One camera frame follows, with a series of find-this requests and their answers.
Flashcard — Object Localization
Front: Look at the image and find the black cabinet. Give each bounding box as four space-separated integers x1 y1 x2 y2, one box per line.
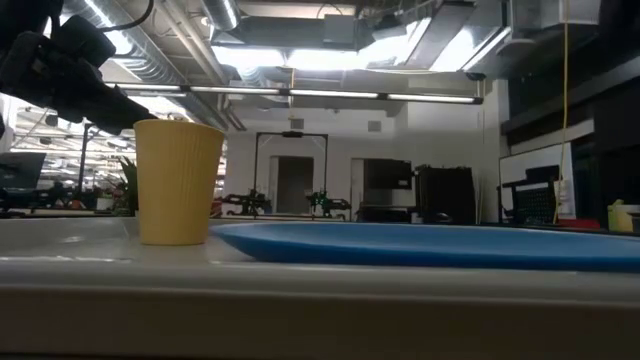
413 164 477 225

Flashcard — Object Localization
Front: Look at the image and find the black cart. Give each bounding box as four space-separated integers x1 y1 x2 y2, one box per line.
497 164 561 226

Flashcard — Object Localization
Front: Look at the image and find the black looped cable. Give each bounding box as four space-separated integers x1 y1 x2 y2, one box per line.
97 0 155 32

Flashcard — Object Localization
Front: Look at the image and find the grey door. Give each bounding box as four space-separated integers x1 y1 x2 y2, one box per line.
276 155 315 215

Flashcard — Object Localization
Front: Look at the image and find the silver ventilation duct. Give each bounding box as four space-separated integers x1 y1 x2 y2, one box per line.
64 0 231 132

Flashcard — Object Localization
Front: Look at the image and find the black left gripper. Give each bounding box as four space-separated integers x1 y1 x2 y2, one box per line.
0 13 159 136

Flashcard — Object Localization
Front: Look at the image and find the whiteboard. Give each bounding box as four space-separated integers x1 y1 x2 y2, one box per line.
498 142 576 221

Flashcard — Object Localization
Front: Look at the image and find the black gantry frame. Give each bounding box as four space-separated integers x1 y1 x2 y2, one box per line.
253 131 330 217

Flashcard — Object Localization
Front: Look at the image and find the yellow hanging cable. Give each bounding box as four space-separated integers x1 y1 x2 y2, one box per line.
551 0 572 225

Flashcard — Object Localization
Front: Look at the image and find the grey plastic tray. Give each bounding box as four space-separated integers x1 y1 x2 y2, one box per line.
0 215 640 360

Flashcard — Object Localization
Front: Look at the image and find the dark computer monitor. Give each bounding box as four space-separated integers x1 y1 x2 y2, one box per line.
0 152 47 191

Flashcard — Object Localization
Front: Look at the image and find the blue round plate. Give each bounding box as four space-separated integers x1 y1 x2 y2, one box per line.
209 221 640 274

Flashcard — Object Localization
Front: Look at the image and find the dark wall screen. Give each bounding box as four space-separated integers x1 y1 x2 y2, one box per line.
363 158 413 191

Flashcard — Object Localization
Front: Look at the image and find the long ceiling strip light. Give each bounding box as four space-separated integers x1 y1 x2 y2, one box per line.
188 85 282 97
105 82 182 93
288 88 380 100
386 92 484 105

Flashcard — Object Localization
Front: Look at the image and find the red flat object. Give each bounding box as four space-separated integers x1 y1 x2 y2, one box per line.
557 217 602 230

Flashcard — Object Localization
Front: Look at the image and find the yellow plastic bottle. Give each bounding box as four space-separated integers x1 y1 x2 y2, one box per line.
606 198 640 234

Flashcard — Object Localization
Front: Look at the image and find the green leafy vegetable toy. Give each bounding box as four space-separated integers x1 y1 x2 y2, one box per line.
117 155 140 217

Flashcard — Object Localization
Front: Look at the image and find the yellow ribbed cup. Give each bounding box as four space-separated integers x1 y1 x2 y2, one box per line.
132 118 226 247

